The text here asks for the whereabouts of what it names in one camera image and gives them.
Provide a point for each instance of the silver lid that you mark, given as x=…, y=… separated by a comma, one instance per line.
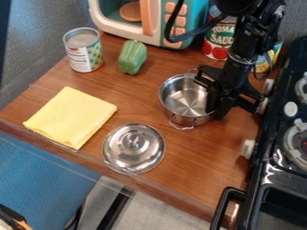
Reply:
x=134, y=148

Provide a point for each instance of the toy microwave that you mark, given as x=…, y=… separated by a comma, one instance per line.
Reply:
x=152, y=18

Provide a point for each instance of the can with green dotted label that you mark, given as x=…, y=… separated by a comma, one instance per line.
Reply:
x=84, y=51

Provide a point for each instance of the toy stove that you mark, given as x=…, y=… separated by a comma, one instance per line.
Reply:
x=280, y=149

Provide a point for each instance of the yellow cloth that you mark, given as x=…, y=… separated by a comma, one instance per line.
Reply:
x=72, y=116

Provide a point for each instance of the green toy pepper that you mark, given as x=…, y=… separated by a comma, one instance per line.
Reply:
x=132, y=57

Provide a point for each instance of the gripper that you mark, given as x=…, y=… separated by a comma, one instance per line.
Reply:
x=234, y=81

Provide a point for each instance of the red tomato sauce can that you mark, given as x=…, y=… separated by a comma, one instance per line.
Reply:
x=218, y=42

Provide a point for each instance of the silver pot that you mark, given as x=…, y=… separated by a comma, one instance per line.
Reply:
x=184, y=100

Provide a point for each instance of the yellow and blue can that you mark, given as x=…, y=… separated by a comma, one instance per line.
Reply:
x=274, y=55

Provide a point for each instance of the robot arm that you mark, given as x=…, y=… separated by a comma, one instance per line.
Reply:
x=250, y=36

